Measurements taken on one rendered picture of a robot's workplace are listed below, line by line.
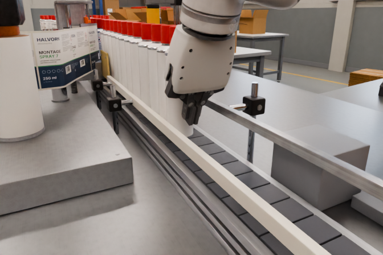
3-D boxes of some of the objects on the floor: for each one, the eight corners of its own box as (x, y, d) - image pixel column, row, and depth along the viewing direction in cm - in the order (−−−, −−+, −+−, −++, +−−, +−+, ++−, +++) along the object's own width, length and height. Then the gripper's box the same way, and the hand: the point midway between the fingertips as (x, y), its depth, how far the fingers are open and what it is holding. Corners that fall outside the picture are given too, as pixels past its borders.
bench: (174, 68, 631) (174, 29, 606) (205, 64, 674) (206, 28, 649) (249, 88, 458) (252, 36, 434) (284, 82, 501) (289, 34, 476)
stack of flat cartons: (345, 94, 429) (349, 72, 419) (362, 88, 460) (365, 68, 450) (396, 104, 381) (402, 79, 371) (411, 97, 412) (416, 74, 402)
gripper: (170, 33, 37) (157, 142, 48) (265, 29, 44) (235, 126, 54) (150, 11, 42) (143, 114, 53) (237, 11, 49) (215, 103, 60)
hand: (191, 111), depth 53 cm, fingers closed, pressing on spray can
